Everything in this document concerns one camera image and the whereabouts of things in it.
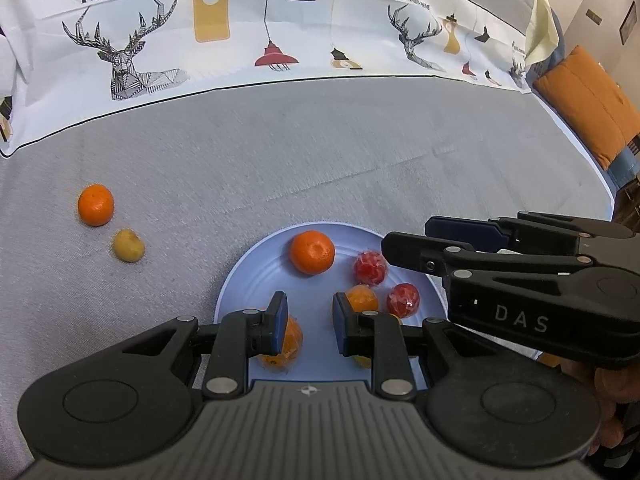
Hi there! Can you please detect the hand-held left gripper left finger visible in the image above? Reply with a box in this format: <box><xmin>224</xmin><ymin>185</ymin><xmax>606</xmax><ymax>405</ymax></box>
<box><xmin>120</xmin><ymin>290</ymin><xmax>290</xmax><ymax>395</ymax></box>

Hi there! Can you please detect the printed blanket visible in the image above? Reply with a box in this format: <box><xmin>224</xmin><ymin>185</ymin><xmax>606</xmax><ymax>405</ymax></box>
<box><xmin>0</xmin><ymin>0</ymin><xmax>535</xmax><ymax>159</ymax></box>

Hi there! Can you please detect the orange mandarin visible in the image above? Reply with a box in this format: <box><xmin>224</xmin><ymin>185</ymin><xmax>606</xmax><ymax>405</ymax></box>
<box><xmin>346</xmin><ymin>285</ymin><xmax>379</xmax><ymax>314</ymax></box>
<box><xmin>257</xmin><ymin>316</ymin><xmax>304</xmax><ymax>372</ymax></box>
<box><xmin>290</xmin><ymin>230</ymin><xmax>336</xmax><ymax>275</ymax></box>
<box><xmin>77</xmin><ymin>184</ymin><xmax>115</xmax><ymax>227</ymax></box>

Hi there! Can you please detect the grey bed sheet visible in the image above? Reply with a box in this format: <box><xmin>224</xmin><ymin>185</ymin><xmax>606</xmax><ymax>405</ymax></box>
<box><xmin>0</xmin><ymin>76</ymin><xmax>617</xmax><ymax>480</ymax></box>

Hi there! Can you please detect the pale yellow cloth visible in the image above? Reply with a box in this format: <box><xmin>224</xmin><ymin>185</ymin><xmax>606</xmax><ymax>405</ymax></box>
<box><xmin>525</xmin><ymin>0</ymin><xmax>562</xmax><ymax>67</ymax></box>

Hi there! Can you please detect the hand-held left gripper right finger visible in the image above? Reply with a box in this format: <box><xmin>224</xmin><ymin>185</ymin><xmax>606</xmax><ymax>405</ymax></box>
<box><xmin>332</xmin><ymin>291</ymin><xmax>501</xmax><ymax>399</ymax></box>

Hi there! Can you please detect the orange cushion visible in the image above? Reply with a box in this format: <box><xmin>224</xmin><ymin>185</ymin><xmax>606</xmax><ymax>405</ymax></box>
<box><xmin>532</xmin><ymin>45</ymin><xmax>640</xmax><ymax>171</ymax></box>

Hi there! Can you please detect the blue-grey cushion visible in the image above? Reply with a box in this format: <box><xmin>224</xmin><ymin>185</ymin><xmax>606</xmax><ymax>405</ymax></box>
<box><xmin>604</xmin><ymin>144</ymin><xmax>640</xmax><ymax>192</ymax></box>

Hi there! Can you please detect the light blue plate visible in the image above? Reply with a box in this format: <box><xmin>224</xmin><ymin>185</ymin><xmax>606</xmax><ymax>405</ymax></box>
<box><xmin>214</xmin><ymin>221</ymin><xmax>449</xmax><ymax>392</ymax></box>

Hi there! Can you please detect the person's right hand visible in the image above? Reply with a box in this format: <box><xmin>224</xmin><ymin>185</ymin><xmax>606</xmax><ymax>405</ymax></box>
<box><xmin>540</xmin><ymin>354</ymin><xmax>632</xmax><ymax>458</ymax></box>

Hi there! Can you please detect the red plum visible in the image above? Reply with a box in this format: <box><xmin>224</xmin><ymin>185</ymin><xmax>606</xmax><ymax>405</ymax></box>
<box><xmin>386</xmin><ymin>283</ymin><xmax>421</xmax><ymax>318</ymax></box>
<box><xmin>353</xmin><ymin>251</ymin><xmax>389</xmax><ymax>286</ymax></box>

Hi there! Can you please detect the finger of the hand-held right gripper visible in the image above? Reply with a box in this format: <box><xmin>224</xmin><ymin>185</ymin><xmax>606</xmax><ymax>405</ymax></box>
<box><xmin>381</xmin><ymin>231</ymin><xmax>597</xmax><ymax>292</ymax></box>
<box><xmin>425</xmin><ymin>211</ymin><xmax>637</xmax><ymax>254</ymax></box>

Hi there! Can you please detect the large wall picture frame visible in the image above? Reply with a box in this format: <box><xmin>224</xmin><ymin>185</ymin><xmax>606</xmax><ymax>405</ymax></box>
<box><xmin>619</xmin><ymin>2</ymin><xmax>637</xmax><ymax>44</ymax></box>

